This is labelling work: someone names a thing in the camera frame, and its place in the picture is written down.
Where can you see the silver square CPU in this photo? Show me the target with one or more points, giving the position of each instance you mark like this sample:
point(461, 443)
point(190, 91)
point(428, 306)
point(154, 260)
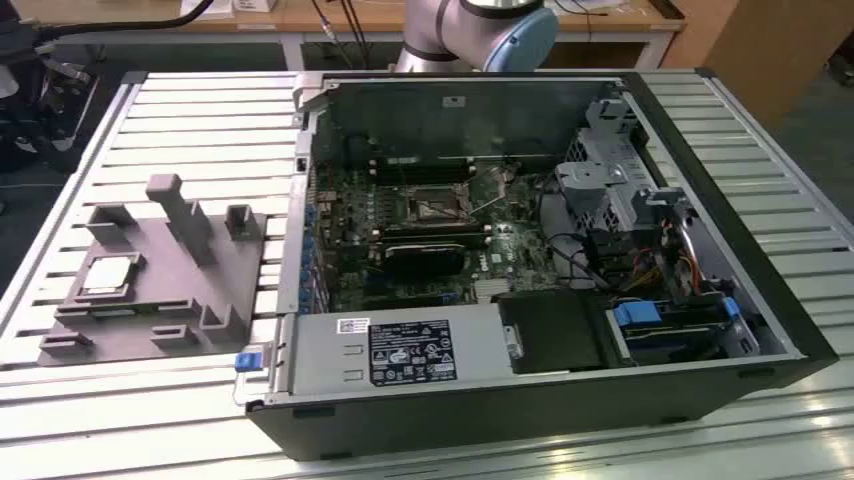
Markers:
point(110, 276)

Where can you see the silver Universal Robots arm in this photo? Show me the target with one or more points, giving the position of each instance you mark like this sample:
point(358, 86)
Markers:
point(437, 27)

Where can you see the short RAM slot bank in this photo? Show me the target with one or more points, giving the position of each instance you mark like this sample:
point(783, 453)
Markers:
point(434, 231)

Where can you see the CPU socket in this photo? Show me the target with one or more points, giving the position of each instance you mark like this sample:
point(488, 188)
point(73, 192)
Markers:
point(436, 206)

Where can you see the long RAM slot bank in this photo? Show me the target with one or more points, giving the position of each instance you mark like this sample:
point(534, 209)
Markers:
point(421, 169)

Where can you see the black graphics card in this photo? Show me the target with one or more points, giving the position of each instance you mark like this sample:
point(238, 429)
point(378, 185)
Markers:
point(426, 259)

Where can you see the thin metal locking lever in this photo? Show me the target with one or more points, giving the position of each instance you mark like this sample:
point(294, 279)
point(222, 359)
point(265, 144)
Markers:
point(490, 195)

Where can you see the green motherboard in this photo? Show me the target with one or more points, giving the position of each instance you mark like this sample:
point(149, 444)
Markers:
point(514, 250)

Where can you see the small silver heatsink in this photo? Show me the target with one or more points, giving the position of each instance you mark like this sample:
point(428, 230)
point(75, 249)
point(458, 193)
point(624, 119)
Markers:
point(494, 287)

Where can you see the silver power supply with label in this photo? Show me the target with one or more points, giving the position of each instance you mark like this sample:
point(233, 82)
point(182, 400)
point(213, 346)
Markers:
point(401, 350)

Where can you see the black disk bay cover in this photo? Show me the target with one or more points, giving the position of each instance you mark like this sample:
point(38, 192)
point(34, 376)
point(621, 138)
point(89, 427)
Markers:
point(554, 330)

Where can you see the grey metal drive cage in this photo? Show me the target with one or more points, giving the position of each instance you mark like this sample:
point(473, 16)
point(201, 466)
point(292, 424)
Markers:
point(604, 185)

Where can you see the blue disk carrier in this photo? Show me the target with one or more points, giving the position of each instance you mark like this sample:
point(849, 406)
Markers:
point(637, 314)

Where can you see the blue case latch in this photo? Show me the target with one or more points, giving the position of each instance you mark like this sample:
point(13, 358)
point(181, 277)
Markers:
point(248, 361)

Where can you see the black open PC case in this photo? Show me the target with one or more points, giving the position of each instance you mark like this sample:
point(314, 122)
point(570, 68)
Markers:
point(534, 415)

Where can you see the grey parts rack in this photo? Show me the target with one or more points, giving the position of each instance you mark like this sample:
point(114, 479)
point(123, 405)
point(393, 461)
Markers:
point(167, 280)

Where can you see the small blue bay tab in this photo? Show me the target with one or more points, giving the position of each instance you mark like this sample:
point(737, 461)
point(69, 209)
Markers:
point(731, 307)

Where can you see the wooden desk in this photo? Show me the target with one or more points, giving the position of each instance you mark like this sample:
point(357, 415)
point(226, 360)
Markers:
point(268, 17)

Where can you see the wooden cabinet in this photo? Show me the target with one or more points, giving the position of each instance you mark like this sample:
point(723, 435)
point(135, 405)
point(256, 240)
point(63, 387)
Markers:
point(768, 55)

